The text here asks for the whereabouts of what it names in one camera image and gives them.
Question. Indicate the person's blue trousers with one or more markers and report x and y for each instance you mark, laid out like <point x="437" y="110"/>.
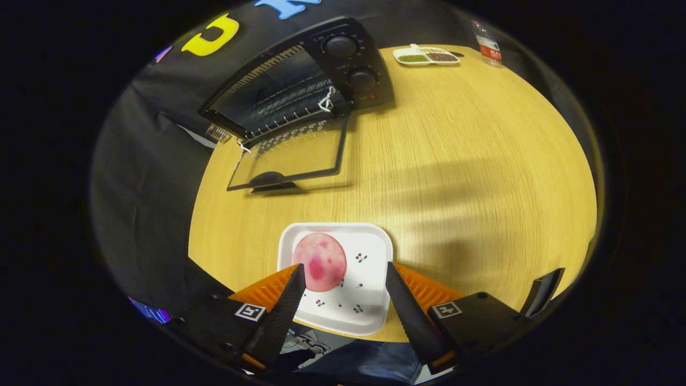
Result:
<point x="364" y="362"/>

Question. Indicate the white divided bean dish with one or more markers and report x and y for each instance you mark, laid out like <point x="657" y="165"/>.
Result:
<point x="429" y="56"/>

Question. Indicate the white square plate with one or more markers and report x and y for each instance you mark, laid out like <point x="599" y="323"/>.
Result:
<point x="364" y="289"/>

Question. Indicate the clear water bottle red label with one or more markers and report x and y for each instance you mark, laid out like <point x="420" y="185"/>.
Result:
<point x="489" y="48"/>

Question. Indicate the black toaster oven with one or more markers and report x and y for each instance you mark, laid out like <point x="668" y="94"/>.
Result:
<point x="348" y="69"/>

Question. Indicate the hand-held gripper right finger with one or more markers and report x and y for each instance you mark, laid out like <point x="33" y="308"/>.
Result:
<point x="412" y="321"/>

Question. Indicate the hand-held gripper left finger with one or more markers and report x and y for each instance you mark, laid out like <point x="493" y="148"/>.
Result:
<point x="281" y="321"/>

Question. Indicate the dark angled panel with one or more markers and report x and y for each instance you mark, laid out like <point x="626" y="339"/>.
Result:
<point x="541" y="292"/>

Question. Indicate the pink round food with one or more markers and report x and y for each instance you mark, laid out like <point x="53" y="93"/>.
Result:
<point x="321" y="257"/>

